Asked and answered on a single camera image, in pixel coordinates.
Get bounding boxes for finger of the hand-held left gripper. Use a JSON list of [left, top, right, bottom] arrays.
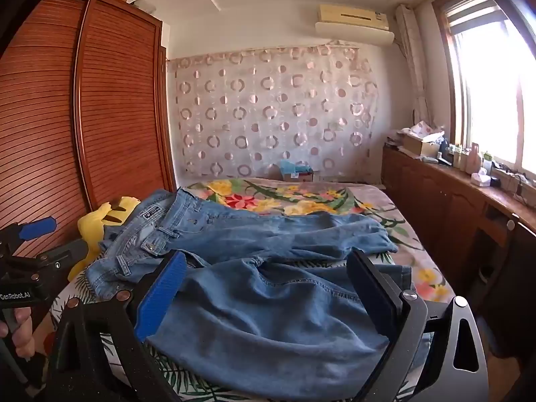
[[40, 239, 89, 271], [0, 216, 58, 256]]

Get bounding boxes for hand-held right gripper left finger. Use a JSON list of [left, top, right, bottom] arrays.
[[44, 250, 188, 402]]

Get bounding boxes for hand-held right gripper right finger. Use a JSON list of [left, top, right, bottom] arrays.
[[347, 250, 490, 402]]

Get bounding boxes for blue denim pants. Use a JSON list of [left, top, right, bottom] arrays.
[[84, 188, 413, 400]]

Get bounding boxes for person's left hand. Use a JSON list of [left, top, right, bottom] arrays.
[[0, 306, 38, 361]]

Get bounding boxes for yellow plush toy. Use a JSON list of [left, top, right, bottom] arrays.
[[67, 196, 142, 281]]

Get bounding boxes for leaf print bed sheet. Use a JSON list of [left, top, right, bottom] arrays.
[[50, 276, 432, 402]]

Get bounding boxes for long wooden cabinet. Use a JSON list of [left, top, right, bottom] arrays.
[[381, 142, 536, 344]]

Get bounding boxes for floral blanket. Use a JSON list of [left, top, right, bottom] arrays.
[[184, 178, 451, 302]]

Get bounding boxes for small cardboard box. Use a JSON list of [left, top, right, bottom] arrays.
[[268, 165, 315, 183]]

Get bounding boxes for wooden slatted headboard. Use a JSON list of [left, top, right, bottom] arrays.
[[0, 0, 179, 260]]

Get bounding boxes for brown cardboard box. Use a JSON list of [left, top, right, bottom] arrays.
[[402, 132, 440, 156]]

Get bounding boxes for white tissue box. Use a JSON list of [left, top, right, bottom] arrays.
[[470, 167, 492, 187]]

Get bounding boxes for white floral wrapping paper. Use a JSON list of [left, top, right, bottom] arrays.
[[408, 121, 445, 141]]

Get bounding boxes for sheer circle-patterned curtain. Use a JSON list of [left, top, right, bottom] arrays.
[[165, 41, 380, 181]]

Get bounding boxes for wooden framed window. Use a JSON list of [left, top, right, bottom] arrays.
[[433, 0, 536, 177]]

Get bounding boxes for beige window curtain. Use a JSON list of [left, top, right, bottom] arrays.
[[394, 4, 436, 135]]

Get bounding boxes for white air deflector panel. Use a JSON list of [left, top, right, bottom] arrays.
[[315, 21, 395, 47]]

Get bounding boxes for beige wall air conditioner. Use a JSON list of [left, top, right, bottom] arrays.
[[317, 3, 390, 31]]

